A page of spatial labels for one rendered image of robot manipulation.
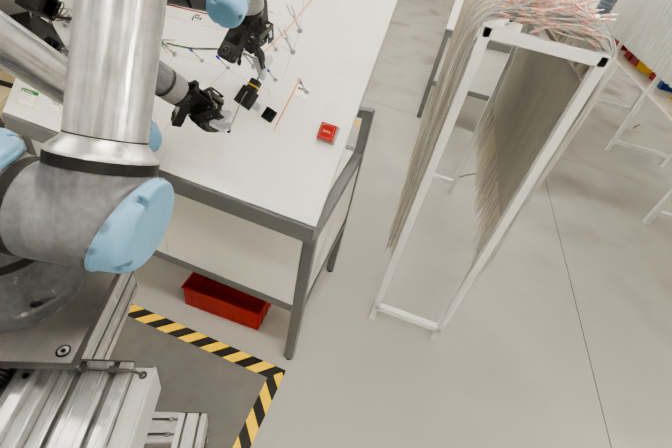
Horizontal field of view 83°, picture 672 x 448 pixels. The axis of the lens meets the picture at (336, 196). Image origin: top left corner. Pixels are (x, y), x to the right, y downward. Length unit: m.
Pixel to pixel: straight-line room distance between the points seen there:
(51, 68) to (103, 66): 0.35
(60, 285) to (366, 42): 1.01
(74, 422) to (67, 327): 0.12
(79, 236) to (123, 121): 0.13
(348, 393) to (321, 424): 0.17
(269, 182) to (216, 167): 0.18
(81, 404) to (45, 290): 0.16
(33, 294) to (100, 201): 0.22
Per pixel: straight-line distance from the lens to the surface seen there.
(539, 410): 2.20
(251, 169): 1.23
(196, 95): 1.05
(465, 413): 2.00
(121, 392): 0.66
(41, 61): 0.81
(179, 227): 1.55
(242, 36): 1.04
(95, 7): 0.48
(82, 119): 0.47
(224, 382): 1.84
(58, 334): 0.64
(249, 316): 1.88
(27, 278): 0.62
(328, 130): 1.16
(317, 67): 1.27
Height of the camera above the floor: 1.67
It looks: 38 degrees down
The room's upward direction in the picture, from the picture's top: 12 degrees clockwise
